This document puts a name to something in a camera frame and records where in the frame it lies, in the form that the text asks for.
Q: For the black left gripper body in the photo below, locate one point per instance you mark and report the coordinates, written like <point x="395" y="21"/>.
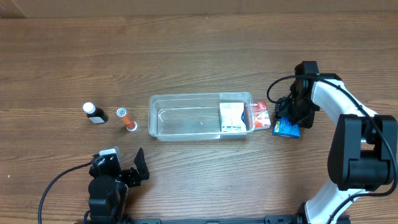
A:
<point x="132" y="177"/>

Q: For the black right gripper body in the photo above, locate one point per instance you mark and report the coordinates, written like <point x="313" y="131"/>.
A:
<point x="301" y="109"/>

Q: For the blue medicine box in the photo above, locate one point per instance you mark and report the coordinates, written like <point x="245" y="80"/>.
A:
<point x="283" y="127"/>

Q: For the orange tablet tube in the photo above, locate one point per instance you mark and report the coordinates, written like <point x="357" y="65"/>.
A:
<point x="126" y="119"/>

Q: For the red medicine box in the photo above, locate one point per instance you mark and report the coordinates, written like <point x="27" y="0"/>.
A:
<point x="261" y="116"/>

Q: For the white medicine box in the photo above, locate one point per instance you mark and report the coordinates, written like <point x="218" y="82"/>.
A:
<point x="232" y="117"/>

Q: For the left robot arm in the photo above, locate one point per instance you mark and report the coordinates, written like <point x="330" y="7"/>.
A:
<point x="110" y="185"/>

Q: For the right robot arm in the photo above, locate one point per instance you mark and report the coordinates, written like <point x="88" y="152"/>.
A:
<point x="362" y="158"/>

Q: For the clear plastic container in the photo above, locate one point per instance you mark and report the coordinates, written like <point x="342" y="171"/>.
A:
<point x="196" y="116"/>

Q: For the dark bottle white cap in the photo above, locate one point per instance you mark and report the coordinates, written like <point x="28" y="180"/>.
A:
<point x="94" y="114"/>

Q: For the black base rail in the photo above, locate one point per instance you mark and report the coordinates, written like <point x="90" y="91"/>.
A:
<point x="211" y="221"/>

